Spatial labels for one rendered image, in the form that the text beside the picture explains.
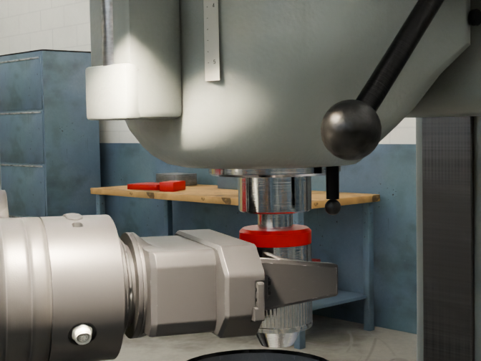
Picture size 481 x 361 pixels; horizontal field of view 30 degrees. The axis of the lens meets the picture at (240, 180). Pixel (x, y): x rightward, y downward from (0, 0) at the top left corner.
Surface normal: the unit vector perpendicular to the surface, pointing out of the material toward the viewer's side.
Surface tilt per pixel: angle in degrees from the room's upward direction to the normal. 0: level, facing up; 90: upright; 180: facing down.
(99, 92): 90
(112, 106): 90
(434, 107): 135
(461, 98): 117
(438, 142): 90
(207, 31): 90
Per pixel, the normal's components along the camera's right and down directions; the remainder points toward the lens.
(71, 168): 0.68, 0.04
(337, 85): 0.54, 0.50
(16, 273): 0.31, -0.33
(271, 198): -0.09, 0.06
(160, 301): 0.34, 0.05
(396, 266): -0.73, 0.05
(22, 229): 0.15, -0.87
